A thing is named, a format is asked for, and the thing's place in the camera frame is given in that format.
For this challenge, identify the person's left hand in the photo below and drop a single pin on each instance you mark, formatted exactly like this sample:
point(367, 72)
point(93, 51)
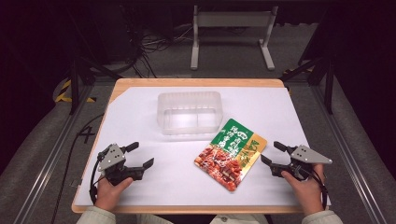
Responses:
point(109, 194)

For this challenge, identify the white table sheet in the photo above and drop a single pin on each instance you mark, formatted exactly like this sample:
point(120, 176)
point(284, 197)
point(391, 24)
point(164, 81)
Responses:
point(174, 180)

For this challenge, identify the aluminium floor rail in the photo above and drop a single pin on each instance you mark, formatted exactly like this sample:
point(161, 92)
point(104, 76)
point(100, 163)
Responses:
point(49, 161)
point(348, 155)

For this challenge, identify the yellow and black hazard tape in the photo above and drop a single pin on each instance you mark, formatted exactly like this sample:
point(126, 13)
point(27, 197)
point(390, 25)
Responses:
point(63, 90)

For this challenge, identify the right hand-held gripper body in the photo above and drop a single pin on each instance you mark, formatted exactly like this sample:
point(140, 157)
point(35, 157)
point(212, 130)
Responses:
point(306, 155)

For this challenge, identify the clear plastic container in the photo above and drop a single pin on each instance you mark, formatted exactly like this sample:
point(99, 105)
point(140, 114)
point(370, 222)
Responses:
point(190, 112)

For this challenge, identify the black metal stand leg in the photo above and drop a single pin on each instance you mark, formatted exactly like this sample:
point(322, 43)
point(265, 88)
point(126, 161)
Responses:
point(74, 87)
point(328, 87)

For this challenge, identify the green and red snack packet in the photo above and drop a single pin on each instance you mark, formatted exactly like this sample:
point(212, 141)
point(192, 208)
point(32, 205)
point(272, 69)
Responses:
point(229, 155)

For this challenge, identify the white metal stand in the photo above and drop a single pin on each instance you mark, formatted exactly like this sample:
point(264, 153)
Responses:
point(233, 19)

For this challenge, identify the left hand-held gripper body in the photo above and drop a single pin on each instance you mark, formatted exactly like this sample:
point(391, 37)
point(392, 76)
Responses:
point(112, 157)

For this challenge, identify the person's right hand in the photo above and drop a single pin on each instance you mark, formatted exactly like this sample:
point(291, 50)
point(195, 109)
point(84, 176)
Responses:
point(309, 193)

